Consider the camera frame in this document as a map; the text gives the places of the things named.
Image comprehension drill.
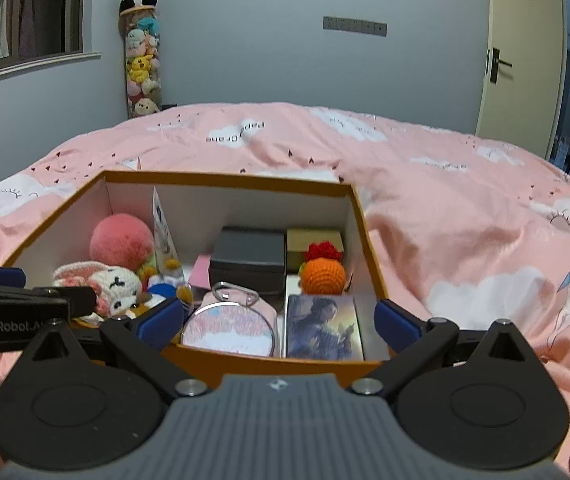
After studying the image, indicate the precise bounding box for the round pink print mirror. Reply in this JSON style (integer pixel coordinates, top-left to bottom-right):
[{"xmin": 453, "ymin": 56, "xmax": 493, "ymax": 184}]
[{"xmin": 180, "ymin": 302, "xmax": 274, "ymax": 358}]

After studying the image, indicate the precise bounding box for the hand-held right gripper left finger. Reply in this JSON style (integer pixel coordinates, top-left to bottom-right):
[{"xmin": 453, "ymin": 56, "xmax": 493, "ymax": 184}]
[{"xmin": 20, "ymin": 297, "xmax": 211, "ymax": 396}]

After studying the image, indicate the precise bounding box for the room door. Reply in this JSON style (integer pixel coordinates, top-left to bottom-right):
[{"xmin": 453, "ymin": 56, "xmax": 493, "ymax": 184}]
[{"xmin": 475, "ymin": 0, "xmax": 568, "ymax": 161}]

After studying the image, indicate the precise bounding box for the black door handle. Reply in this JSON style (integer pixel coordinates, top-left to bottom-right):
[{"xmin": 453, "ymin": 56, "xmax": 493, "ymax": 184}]
[{"xmin": 486, "ymin": 48, "xmax": 512, "ymax": 83}]

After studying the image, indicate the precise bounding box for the orange crochet fruit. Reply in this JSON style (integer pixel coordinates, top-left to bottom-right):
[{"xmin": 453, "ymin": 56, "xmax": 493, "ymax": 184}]
[{"xmin": 299, "ymin": 241, "xmax": 347, "ymax": 295}]

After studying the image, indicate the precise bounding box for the white pink crochet bunny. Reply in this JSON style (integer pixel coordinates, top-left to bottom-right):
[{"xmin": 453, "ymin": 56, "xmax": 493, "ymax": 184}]
[{"xmin": 52, "ymin": 262, "xmax": 143, "ymax": 321}]

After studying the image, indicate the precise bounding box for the window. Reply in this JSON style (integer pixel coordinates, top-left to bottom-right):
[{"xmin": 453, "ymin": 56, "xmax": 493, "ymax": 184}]
[{"xmin": 0, "ymin": 0, "xmax": 102, "ymax": 93}]

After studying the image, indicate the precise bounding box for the pink cloud print bedcover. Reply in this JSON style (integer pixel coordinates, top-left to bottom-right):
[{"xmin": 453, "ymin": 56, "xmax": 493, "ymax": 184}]
[{"xmin": 0, "ymin": 102, "xmax": 570, "ymax": 480}]

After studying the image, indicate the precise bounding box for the white printed card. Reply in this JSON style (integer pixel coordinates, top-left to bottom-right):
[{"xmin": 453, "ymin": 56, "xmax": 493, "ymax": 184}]
[{"xmin": 151, "ymin": 187, "xmax": 182, "ymax": 271}]

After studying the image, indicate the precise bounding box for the orange cardboard box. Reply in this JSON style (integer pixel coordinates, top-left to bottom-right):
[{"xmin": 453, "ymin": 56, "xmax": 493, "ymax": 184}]
[{"xmin": 2, "ymin": 170, "xmax": 391, "ymax": 381}]

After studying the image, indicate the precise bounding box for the small tan cardboard box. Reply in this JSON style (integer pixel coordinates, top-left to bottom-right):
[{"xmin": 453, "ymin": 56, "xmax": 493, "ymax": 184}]
[{"xmin": 286, "ymin": 229, "xmax": 345, "ymax": 263}]

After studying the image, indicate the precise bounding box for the brown plush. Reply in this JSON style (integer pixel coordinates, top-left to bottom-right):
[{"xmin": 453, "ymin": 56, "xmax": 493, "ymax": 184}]
[{"xmin": 135, "ymin": 257, "xmax": 201, "ymax": 321}]

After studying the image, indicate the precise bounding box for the pink pouch with silver ring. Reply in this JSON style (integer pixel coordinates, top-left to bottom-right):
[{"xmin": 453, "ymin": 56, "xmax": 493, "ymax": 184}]
[{"xmin": 199, "ymin": 282, "xmax": 278, "ymax": 356}]

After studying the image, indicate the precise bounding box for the pink fluffy pompom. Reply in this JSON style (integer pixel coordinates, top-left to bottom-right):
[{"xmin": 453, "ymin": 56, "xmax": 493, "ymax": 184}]
[{"xmin": 89, "ymin": 213, "xmax": 158, "ymax": 281}]

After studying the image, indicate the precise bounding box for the picture card pack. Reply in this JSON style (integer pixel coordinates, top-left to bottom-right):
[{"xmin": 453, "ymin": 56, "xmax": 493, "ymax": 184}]
[{"xmin": 285, "ymin": 294, "xmax": 365, "ymax": 362}]

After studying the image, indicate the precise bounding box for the dark grey textured box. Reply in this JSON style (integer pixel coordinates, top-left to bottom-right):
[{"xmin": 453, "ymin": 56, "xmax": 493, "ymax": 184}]
[{"xmin": 208, "ymin": 227, "xmax": 287, "ymax": 295}]

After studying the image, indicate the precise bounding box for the pink notepad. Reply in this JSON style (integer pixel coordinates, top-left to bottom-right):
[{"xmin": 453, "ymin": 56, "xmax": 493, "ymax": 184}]
[{"xmin": 188, "ymin": 254, "xmax": 212, "ymax": 288}]

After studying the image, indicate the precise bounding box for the column of plush toys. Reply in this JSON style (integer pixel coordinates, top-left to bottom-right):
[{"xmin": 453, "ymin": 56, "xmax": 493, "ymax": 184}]
[{"xmin": 124, "ymin": 7, "xmax": 162, "ymax": 120}]

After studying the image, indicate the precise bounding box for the wall switch panel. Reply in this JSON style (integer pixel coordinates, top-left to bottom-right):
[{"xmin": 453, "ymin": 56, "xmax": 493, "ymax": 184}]
[{"xmin": 323, "ymin": 16, "xmax": 387, "ymax": 37}]

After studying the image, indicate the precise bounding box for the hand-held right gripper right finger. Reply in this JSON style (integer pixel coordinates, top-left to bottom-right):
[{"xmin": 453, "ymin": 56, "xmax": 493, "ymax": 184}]
[{"xmin": 350, "ymin": 299, "xmax": 533, "ymax": 396}]

